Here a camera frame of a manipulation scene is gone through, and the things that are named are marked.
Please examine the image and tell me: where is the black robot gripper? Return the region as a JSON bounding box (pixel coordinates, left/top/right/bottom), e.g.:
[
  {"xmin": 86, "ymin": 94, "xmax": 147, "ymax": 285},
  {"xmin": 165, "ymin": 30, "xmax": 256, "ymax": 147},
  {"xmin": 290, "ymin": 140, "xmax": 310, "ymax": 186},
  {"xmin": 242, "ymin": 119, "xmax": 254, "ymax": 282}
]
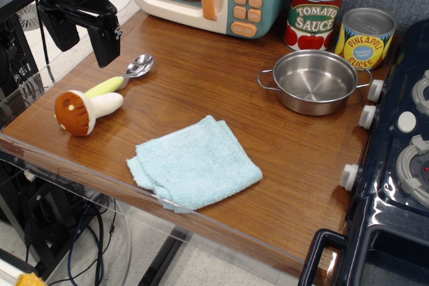
[{"xmin": 37, "ymin": 0, "xmax": 122, "ymax": 68}]

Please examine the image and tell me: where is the stainless steel pot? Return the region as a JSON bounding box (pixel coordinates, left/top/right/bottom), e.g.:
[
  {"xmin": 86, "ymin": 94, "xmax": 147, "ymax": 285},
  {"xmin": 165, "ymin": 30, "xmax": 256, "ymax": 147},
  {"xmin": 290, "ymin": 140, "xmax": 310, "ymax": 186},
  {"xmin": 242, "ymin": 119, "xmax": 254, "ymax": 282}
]
[{"xmin": 257, "ymin": 50, "xmax": 373, "ymax": 117}]

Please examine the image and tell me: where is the plush brown mushroom toy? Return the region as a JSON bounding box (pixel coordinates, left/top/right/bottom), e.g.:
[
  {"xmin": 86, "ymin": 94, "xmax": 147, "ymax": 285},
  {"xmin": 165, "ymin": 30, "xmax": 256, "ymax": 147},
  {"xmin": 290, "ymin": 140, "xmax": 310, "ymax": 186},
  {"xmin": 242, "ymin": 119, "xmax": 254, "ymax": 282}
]
[{"xmin": 54, "ymin": 90, "xmax": 124, "ymax": 137}]

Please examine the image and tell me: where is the clear acrylic table guard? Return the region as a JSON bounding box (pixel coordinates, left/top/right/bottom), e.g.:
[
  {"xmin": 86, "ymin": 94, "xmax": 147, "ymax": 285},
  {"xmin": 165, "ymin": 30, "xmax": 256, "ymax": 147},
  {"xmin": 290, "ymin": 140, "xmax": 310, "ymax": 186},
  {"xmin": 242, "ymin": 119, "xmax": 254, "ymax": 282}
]
[{"xmin": 1, "ymin": 12, "xmax": 344, "ymax": 273}]

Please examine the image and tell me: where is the light blue folded cloth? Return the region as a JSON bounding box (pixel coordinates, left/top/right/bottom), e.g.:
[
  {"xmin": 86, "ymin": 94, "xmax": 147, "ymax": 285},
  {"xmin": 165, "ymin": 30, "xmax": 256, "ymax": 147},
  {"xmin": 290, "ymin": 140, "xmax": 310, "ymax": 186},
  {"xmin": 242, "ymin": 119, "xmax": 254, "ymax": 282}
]
[{"xmin": 127, "ymin": 115, "xmax": 263, "ymax": 213}]

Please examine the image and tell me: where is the tomato sauce can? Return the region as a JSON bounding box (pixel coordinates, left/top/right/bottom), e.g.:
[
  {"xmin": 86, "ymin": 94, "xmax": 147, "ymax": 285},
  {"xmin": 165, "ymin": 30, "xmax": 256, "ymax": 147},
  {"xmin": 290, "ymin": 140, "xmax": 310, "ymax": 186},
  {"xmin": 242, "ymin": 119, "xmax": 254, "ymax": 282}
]
[{"xmin": 284, "ymin": 0, "xmax": 343, "ymax": 50}]

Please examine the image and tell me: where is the black table leg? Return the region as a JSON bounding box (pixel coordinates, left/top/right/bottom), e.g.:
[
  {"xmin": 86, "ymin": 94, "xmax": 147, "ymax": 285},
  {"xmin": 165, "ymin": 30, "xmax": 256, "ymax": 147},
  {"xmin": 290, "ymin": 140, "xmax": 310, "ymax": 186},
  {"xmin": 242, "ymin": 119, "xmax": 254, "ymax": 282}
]
[{"xmin": 137, "ymin": 236, "xmax": 184, "ymax": 286}]

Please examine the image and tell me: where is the yellow sponge corner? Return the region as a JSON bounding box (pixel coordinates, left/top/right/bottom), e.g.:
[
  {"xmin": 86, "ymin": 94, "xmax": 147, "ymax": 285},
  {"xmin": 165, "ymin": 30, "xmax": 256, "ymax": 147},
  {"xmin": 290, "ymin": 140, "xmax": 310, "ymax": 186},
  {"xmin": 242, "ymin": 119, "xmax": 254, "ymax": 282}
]
[{"xmin": 15, "ymin": 273, "xmax": 46, "ymax": 286}]

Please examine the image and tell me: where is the pineapple slices can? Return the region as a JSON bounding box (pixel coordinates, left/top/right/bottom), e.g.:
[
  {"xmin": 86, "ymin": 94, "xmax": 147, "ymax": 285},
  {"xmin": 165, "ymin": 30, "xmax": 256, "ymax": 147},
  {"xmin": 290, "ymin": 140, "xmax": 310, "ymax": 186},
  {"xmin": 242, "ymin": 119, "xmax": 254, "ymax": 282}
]
[{"xmin": 334, "ymin": 7, "xmax": 397, "ymax": 70}]

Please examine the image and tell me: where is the white stove knob middle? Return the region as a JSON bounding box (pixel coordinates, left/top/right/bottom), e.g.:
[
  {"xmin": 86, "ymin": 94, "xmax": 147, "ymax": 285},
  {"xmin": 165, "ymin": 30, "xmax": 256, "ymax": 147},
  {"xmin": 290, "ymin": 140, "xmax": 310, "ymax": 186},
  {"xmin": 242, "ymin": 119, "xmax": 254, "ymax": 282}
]
[{"xmin": 359, "ymin": 105, "xmax": 377, "ymax": 130}]

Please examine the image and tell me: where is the white stove knob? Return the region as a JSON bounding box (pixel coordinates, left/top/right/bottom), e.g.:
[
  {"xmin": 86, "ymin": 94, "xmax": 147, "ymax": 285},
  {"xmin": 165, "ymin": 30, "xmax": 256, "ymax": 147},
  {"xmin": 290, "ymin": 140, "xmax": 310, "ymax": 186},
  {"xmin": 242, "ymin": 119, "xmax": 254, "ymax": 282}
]
[
  {"xmin": 367, "ymin": 80, "xmax": 384, "ymax": 103},
  {"xmin": 359, "ymin": 105, "xmax": 377, "ymax": 130},
  {"xmin": 340, "ymin": 164, "xmax": 359, "ymax": 192}
]

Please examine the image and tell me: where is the white stove knob top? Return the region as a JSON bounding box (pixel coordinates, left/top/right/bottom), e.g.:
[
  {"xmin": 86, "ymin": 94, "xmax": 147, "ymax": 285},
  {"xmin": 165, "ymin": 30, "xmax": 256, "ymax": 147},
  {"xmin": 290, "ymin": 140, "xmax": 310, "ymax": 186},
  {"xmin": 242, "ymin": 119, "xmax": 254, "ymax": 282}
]
[{"xmin": 367, "ymin": 80, "xmax": 384, "ymax": 103}]

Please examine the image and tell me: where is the white stove knob bottom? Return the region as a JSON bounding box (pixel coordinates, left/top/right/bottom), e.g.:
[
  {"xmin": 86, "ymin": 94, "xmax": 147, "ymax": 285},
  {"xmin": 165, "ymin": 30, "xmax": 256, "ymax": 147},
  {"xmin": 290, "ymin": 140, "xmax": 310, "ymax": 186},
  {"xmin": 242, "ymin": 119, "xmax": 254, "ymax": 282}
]
[{"xmin": 340, "ymin": 164, "xmax": 359, "ymax": 192}]

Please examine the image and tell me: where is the dark blue toy stove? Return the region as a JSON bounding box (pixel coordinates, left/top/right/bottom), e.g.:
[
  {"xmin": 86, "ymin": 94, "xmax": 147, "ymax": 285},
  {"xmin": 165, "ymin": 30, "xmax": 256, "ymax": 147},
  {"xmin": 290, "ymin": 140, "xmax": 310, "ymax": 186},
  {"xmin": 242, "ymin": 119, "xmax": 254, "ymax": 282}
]
[{"xmin": 299, "ymin": 20, "xmax": 428, "ymax": 285}]

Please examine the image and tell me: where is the green handled metal spoon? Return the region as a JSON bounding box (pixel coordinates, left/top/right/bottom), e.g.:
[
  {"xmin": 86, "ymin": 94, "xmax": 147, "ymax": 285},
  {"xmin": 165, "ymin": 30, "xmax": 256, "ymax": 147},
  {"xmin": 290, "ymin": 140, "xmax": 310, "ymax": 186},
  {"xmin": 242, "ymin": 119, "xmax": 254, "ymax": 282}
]
[{"xmin": 83, "ymin": 54, "xmax": 154, "ymax": 98}]

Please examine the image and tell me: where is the black desk frame left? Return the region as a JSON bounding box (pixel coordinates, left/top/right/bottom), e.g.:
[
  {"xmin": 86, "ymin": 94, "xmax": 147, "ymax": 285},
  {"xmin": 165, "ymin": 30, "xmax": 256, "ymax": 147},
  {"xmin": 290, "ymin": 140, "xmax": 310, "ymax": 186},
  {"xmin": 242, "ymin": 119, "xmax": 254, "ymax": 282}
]
[{"xmin": 1, "ymin": 0, "xmax": 91, "ymax": 280}]

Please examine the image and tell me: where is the blue cable under table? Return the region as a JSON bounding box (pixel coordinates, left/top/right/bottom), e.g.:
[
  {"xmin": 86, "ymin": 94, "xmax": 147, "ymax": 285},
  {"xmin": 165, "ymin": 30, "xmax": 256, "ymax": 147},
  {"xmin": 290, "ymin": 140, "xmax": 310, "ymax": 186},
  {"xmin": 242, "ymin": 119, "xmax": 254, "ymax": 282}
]
[{"xmin": 66, "ymin": 195, "xmax": 105, "ymax": 286}]

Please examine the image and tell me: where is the black cable under table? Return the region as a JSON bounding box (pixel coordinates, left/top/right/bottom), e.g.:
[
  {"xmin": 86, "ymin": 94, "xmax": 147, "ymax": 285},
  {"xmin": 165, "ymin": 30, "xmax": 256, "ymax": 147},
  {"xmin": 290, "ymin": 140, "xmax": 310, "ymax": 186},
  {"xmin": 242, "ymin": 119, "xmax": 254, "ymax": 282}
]
[{"xmin": 46, "ymin": 198, "xmax": 118, "ymax": 286}]

